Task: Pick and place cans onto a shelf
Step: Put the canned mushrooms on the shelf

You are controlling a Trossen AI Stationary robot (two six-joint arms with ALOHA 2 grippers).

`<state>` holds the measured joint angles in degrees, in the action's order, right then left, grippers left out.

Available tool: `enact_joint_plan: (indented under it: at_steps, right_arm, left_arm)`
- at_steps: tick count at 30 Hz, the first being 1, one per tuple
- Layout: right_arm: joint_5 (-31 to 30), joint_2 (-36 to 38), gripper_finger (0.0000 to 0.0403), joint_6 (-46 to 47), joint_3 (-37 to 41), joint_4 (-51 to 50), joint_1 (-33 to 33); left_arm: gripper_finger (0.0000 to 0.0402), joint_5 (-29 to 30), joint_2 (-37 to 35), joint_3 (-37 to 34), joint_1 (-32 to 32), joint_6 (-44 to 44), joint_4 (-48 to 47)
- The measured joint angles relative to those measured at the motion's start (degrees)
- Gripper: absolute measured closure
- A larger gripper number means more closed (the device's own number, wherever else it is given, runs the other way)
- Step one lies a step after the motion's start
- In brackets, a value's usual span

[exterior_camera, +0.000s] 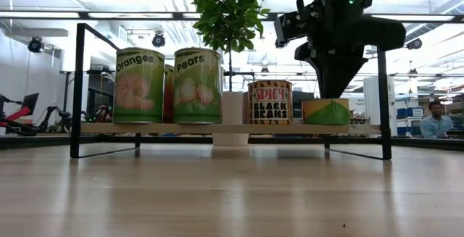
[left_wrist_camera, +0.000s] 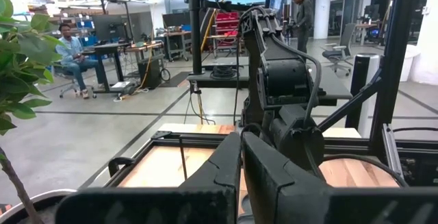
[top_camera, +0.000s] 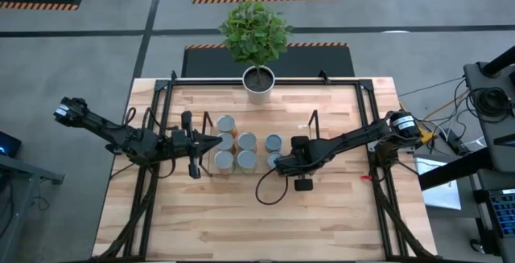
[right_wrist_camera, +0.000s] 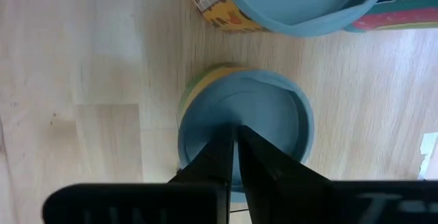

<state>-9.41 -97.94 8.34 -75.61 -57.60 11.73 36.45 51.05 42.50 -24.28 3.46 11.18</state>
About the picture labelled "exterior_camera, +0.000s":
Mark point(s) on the black metal table frame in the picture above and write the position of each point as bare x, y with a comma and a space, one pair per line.
181, 140

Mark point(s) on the black beam with light strips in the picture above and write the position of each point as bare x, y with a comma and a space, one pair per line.
177, 16

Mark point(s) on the black ceiling spotlight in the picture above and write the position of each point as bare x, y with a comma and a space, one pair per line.
158, 40
35, 45
414, 44

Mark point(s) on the person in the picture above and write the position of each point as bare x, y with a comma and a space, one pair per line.
436, 121
105, 114

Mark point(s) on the blue storage bin stack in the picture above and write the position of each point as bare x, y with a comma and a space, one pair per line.
407, 121

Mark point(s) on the white plant pot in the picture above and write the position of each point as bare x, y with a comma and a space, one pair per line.
233, 114

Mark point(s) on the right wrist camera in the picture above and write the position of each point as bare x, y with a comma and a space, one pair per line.
291, 27

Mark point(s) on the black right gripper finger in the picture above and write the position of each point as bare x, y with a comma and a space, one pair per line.
337, 79

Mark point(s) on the black computer monitor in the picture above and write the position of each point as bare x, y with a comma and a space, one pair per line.
296, 106

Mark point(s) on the black background desk frame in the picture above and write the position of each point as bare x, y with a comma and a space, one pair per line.
103, 72

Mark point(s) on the green Pears can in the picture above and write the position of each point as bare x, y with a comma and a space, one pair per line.
197, 95

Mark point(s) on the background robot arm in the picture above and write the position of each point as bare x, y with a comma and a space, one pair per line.
54, 117

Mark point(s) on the white cabinet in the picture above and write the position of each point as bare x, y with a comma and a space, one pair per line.
369, 99

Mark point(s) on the Spicy Black Beans can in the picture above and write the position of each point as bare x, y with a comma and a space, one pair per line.
270, 103

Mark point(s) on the short green yellow can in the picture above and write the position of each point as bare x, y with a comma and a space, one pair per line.
326, 113

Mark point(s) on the wooden shelf with black frame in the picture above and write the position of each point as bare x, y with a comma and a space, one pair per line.
217, 129

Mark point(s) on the black and red machine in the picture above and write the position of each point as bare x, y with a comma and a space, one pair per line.
14, 117

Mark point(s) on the green leafy plant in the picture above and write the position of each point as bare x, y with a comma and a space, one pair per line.
228, 12

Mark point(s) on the green Oranges can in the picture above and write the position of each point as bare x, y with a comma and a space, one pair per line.
139, 95

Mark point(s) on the orange red striped can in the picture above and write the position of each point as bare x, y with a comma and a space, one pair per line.
169, 92

